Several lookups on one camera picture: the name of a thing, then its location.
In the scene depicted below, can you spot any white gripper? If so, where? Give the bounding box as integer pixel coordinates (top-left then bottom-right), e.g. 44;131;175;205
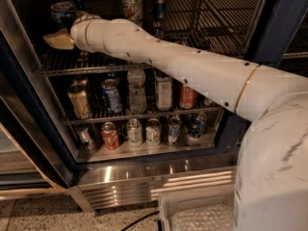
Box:
42;11;102;52

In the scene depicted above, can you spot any blue pepsi can front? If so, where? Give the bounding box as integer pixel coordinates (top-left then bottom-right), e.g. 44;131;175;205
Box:
50;2;77;30

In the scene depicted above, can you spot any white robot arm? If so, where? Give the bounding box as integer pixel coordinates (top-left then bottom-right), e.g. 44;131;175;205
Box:
44;14;308;231

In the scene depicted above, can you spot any green white soda can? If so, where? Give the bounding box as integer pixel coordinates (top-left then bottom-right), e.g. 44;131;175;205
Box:
122;0;143;27

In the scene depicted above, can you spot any gold soda can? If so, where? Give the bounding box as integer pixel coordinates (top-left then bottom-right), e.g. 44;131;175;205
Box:
68;84;91;119

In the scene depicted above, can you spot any blue pepsi can middle shelf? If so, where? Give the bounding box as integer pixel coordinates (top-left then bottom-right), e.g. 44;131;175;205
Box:
101;79;122;115

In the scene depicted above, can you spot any slim blue energy can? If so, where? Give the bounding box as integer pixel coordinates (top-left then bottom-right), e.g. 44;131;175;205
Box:
153;0;166;21

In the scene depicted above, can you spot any open fridge door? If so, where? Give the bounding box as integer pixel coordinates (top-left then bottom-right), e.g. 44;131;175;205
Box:
0;72;67;200

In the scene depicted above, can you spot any silver can bottom left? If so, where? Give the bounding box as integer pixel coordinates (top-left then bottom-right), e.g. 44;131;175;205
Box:
75;124;94;150

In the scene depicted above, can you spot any stainless steel fridge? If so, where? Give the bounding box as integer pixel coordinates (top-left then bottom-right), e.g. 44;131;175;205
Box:
1;0;307;210

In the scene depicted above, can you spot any red soda can bottom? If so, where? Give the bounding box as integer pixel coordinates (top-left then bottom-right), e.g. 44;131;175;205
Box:
101;122;119;150

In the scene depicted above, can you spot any silver green can bottom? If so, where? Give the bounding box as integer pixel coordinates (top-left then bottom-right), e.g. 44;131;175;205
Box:
126;118;143;147

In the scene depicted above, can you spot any white green can bottom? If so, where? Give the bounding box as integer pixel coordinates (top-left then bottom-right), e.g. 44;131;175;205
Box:
145;118;161;146

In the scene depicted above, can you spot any orange soda can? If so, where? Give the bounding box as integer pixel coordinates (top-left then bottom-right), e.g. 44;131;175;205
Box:
179;85;196;109

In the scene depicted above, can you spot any blue silver can bottom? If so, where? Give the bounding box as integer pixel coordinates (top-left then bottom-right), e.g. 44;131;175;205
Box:
167;115;182;144

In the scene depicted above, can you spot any blue pepsi can bottom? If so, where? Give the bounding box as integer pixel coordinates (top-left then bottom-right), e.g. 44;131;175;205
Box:
188;113;205;138

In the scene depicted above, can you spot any clear water bottle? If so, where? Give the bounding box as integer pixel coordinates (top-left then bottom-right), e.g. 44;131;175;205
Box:
127;69;147;115

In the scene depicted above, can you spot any white plastic bin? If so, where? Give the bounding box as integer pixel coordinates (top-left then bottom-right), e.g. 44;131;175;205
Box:
159;185;234;231

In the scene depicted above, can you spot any bubble wrap sheet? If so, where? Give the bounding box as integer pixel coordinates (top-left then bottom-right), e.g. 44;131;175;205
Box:
170;204;233;231

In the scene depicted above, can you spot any top wire fridge shelf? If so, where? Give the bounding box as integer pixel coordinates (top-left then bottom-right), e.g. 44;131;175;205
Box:
40;0;258;76

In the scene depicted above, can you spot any wire fridge shelf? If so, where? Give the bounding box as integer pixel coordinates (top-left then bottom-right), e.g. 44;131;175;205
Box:
40;0;258;76
64;74;225;126

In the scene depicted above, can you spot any middle wire fridge shelf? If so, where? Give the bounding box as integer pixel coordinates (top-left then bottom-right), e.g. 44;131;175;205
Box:
64;74;225;126

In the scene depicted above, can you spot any black cable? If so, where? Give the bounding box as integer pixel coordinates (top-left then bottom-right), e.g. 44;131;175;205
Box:
119;210;161;231

